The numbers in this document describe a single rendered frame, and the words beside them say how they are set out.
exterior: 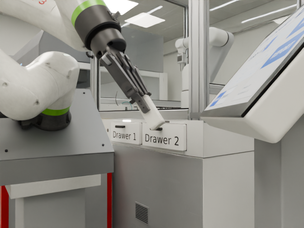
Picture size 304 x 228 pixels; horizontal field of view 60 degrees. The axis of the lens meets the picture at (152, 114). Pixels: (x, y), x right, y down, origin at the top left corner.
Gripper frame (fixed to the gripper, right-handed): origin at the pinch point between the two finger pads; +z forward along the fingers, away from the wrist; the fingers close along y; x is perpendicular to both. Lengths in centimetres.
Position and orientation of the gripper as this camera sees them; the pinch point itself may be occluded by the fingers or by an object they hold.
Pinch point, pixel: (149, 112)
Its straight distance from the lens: 53.8
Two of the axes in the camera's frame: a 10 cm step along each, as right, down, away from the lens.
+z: 5.1, 8.2, -2.8
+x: -7.6, 5.8, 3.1
